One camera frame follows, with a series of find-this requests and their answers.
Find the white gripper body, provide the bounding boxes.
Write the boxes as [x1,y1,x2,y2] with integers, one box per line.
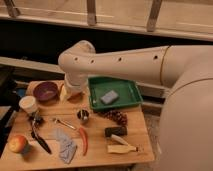
[64,74,87,97]

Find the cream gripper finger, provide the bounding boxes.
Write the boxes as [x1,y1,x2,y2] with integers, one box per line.
[59,85,67,102]

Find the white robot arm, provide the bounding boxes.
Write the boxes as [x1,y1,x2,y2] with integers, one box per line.
[58,40,213,171]

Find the red bowl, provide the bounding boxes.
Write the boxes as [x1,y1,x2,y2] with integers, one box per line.
[68,93,83,100]

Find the purple bowl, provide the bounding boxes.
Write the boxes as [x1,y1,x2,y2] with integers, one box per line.
[33,81,58,102]

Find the small metal cup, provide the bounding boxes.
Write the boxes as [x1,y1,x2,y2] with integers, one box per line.
[77,109,89,124]

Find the white paper cup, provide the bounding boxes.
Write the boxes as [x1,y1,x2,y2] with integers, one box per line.
[19,96,38,115]

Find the wooden cutting board table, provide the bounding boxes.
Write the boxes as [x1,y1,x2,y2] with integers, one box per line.
[0,79,155,169]

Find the red chili pepper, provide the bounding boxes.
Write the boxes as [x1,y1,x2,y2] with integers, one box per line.
[79,127,88,156]

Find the grey sponge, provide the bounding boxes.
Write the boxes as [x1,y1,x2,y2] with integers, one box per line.
[100,90,119,104]

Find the grey crumpled cloth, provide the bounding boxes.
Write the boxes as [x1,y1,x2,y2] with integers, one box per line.
[52,129,77,164]

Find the green plastic tray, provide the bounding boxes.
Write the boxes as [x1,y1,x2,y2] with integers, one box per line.
[88,77,143,112]

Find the pine cone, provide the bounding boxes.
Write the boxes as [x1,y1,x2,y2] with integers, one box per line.
[99,110,128,126]

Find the black rectangular block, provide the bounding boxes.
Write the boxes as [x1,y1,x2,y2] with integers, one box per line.
[105,126,127,137]

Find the red yellow apple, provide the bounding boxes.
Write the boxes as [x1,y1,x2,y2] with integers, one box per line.
[8,135,28,153]

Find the black handled utensil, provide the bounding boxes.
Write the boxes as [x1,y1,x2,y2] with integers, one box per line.
[29,117,52,154]

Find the cream handled brush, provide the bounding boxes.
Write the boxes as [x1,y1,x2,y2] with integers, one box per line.
[107,134,138,154]

